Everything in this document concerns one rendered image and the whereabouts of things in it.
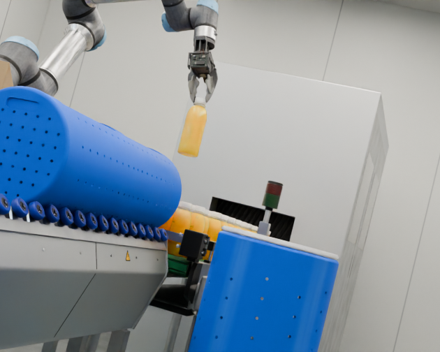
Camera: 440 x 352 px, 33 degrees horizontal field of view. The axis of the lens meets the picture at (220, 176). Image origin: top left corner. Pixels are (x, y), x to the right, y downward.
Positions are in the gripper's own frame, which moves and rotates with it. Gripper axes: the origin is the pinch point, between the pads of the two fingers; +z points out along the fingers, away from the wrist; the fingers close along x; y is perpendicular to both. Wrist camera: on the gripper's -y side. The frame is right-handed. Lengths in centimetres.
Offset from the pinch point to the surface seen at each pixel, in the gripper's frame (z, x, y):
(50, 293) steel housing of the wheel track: 74, -18, 50
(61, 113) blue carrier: 36, -11, 72
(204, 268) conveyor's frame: 48, -5, -40
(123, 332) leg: 75, -24, -18
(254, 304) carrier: 76, 34, 61
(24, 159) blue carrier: 46, -19, 71
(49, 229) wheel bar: 60, -15, 61
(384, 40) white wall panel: -236, 47, -393
